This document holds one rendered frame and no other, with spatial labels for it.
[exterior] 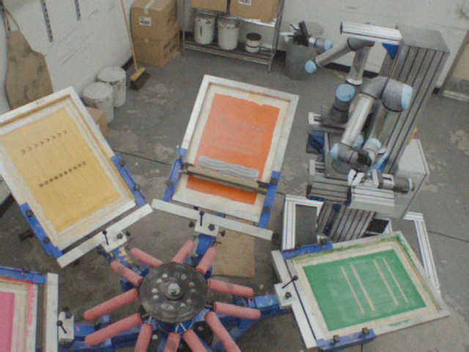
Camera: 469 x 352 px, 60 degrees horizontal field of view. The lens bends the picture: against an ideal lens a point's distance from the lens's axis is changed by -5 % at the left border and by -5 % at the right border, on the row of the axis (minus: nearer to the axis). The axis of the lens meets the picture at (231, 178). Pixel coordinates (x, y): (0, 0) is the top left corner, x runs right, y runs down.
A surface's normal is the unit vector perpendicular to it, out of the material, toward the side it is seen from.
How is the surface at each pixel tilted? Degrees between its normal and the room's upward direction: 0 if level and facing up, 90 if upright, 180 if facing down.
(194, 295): 0
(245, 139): 32
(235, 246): 1
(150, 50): 90
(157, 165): 0
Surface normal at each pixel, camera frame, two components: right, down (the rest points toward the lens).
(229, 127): -0.07, -0.23
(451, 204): 0.08, -0.69
